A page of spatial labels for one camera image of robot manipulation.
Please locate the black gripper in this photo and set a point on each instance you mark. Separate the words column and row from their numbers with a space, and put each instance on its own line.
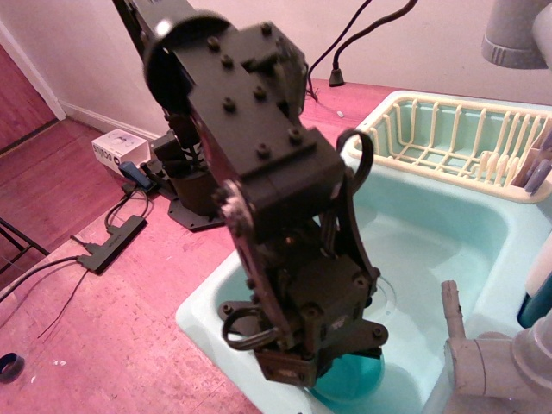
column 243, row 331

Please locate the teal plastic cup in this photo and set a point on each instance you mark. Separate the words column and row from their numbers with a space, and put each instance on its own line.
column 350, row 379

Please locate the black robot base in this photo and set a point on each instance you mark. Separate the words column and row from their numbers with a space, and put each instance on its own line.
column 180, row 173

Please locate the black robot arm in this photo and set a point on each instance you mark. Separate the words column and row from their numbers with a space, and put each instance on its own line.
column 283, row 191

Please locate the mint green toy sink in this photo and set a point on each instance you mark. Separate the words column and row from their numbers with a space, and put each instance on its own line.
column 419, row 232

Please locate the grey toy faucet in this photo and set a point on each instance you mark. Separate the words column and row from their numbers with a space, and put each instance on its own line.
column 495, row 373

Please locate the black usb hub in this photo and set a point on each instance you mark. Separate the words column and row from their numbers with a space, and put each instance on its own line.
column 99, row 257

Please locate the blue clamp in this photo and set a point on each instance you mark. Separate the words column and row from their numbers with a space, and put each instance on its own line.
column 130, row 171

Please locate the teal white bottle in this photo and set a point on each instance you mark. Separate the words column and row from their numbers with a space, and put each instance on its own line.
column 537, row 301

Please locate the white cardboard box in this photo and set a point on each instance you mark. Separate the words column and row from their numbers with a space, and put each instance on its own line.
column 118, row 146

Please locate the cream dish drying rack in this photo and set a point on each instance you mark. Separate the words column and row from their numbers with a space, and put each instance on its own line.
column 483, row 145

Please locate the purple utensil in rack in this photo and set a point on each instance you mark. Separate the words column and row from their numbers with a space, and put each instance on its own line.
column 539, row 168

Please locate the black tape roll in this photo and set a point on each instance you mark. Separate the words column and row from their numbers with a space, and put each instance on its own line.
column 12, row 365

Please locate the black metal chair frame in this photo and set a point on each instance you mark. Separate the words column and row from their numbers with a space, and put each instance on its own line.
column 20, row 241

